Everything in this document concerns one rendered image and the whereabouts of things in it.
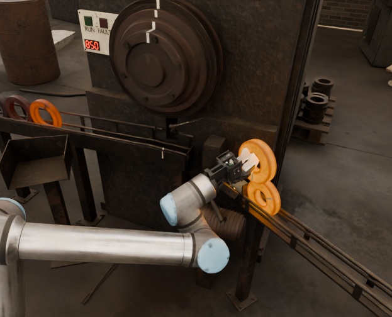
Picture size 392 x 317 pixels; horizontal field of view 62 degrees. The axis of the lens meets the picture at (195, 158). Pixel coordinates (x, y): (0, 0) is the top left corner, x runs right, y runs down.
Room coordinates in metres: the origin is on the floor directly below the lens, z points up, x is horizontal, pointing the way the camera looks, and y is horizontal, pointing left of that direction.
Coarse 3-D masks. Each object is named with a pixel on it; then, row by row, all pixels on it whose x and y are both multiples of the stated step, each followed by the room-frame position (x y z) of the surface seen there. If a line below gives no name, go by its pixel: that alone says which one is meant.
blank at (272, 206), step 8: (256, 184) 0.97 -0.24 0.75; (264, 184) 0.94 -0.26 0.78; (272, 184) 0.94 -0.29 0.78; (248, 192) 1.00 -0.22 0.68; (256, 192) 0.98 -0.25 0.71; (264, 192) 0.93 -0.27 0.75; (272, 192) 0.91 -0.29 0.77; (256, 200) 0.96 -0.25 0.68; (272, 200) 0.90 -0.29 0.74; (280, 200) 0.90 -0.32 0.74; (264, 208) 0.92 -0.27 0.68; (272, 208) 0.89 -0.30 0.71
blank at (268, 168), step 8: (248, 144) 0.93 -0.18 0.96; (256, 144) 0.91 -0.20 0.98; (264, 144) 0.91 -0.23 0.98; (240, 152) 0.96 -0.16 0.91; (256, 152) 0.90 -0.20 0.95; (264, 152) 0.87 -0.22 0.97; (272, 152) 0.88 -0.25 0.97; (264, 160) 0.87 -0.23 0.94; (272, 160) 0.86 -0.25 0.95; (256, 168) 0.92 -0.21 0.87; (264, 168) 0.86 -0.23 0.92; (272, 168) 0.85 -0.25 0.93; (256, 176) 0.88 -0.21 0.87; (264, 176) 0.85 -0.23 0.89; (272, 176) 0.85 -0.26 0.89
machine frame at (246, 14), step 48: (96, 0) 1.53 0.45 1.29; (192, 0) 1.37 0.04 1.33; (240, 0) 1.30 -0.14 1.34; (288, 0) 1.24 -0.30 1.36; (240, 48) 1.30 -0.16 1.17; (288, 48) 1.23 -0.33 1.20; (96, 96) 1.49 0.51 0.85; (240, 96) 1.29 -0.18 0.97; (288, 96) 1.30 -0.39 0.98; (192, 144) 1.31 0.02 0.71; (240, 144) 1.22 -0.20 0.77; (144, 192) 1.41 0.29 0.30; (240, 240) 1.20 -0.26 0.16
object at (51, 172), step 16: (16, 144) 1.27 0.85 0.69; (32, 144) 1.29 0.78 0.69; (48, 144) 1.31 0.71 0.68; (64, 144) 1.32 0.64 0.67; (0, 160) 1.11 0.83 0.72; (16, 160) 1.26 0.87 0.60; (32, 160) 1.28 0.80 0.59; (48, 160) 1.28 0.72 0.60; (64, 160) 1.14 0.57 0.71; (16, 176) 1.16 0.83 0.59; (32, 176) 1.16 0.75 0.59; (48, 176) 1.16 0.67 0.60; (64, 176) 1.15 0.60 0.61; (48, 192) 1.17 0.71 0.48; (64, 208) 1.21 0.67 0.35; (64, 224) 1.18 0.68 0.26
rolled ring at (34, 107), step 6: (36, 102) 1.53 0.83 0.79; (42, 102) 1.52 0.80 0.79; (48, 102) 1.53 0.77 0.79; (30, 108) 1.55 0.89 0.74; (36, 108) 1.55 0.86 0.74; (48, 108) 1.50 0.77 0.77; (54, 108) 1.51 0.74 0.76; (36, 114) 1.55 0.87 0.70; (54, 114) 1.49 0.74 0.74; (36, 120) 1.54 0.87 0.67; (42, 120) 1.56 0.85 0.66; (54, 120) 1.49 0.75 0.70; (60, 120) 1.51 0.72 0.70; (60, 126) 1.51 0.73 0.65
